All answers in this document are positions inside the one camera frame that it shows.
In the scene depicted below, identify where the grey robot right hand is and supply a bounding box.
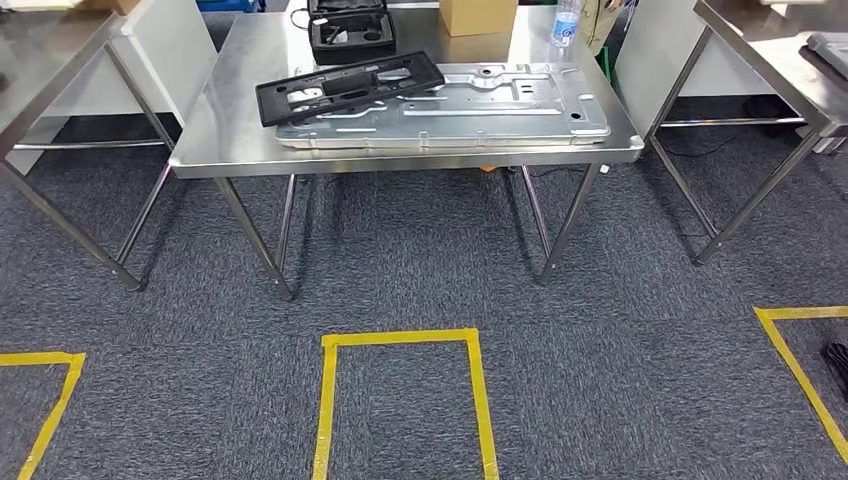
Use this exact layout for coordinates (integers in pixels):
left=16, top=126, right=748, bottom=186
left=821, top=341, right=848, bottom=402

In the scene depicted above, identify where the clear plastic water bottle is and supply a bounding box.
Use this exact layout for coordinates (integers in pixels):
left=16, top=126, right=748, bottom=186
left=551, top=0, right=584, bottom=49

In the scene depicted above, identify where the grey flat tray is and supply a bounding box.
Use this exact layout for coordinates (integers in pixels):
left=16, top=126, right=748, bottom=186
left=799, top=31, right=848, bottom=81

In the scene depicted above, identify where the person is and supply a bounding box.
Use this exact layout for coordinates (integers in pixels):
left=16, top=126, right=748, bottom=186
left=582, top=0, right=627, bottom=58

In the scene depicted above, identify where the large black plastic plate bracket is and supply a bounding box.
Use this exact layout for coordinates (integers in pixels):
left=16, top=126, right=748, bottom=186
left=254, top=50, right=446, bottom=128

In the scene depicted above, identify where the brown cardboard box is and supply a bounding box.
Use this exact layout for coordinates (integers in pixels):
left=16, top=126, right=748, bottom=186
left=439, top=0, right=519, bottom=38

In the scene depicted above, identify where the open black tool case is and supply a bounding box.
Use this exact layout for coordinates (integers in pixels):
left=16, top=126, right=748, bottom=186
left=306, top=0, right=399, bottom=66

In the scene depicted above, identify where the black floor cable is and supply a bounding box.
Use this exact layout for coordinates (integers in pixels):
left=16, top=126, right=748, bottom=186
left=662, top=135, right=738, bottom=160

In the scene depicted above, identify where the yellow floor tape square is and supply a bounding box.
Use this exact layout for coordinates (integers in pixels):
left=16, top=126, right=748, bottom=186
left=311, top=327, right=500, bottom=480
left=0, top=351, right=87, bottom=480

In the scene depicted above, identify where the stainless steel table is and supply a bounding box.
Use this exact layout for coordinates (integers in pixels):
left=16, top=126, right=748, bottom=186
left=645, top=0, right=848, bottom=266
left=0, top=9, right=177, bottom=293
left=168, top=3, right=645, bottom=301

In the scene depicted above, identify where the white cabinet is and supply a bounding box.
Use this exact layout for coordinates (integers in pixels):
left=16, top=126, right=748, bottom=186
left=6, top=0, right=220, bottom=177
left=612, top=0, right=776, bottom=140

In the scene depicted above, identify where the stamped silver metal panel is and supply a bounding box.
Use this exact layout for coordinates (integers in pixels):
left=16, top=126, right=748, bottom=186
left=274, top=62, right=612, bottom=150

